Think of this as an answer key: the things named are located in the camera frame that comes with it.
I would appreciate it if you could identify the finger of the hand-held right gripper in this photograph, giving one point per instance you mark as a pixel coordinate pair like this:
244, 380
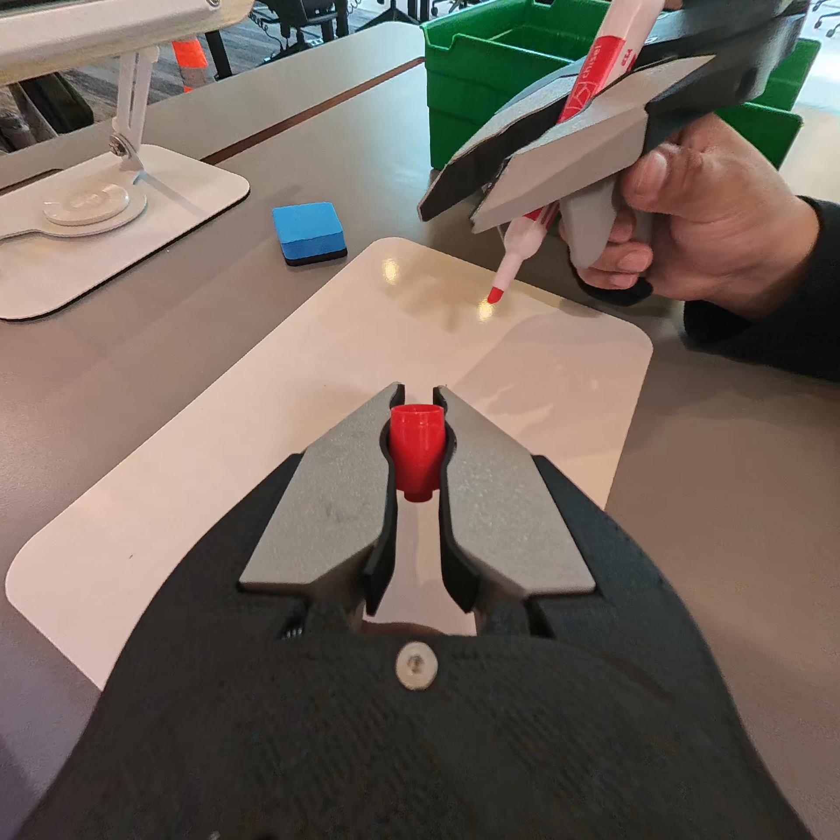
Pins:
577, 151
499, 144

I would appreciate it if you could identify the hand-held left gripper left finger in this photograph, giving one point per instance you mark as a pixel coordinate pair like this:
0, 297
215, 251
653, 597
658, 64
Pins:
321, 518

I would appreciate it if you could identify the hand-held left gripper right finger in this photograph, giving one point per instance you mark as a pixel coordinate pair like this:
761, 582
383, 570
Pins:
512, 518

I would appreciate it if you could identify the red whiteboard marker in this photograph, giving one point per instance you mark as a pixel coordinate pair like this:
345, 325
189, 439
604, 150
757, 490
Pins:
597, 65

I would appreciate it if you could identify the white whiteboard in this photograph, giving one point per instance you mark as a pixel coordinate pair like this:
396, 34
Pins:
295, 407

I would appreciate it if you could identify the red marker cap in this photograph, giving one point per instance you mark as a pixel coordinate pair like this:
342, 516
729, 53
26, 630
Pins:
417, 446

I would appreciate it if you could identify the blue whiteboard eraser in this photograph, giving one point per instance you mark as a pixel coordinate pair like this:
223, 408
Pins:
308, 226

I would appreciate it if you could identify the person's right hand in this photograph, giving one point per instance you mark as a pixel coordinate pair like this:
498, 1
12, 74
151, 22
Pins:
722, 223

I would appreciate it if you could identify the green plastic bin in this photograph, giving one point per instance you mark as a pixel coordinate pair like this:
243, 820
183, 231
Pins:
485, 85

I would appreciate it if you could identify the orange traffic cone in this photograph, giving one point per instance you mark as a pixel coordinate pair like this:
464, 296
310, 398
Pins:
191, 62

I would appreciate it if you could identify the white clipboard stand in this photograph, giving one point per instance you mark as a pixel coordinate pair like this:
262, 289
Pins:
131, 216

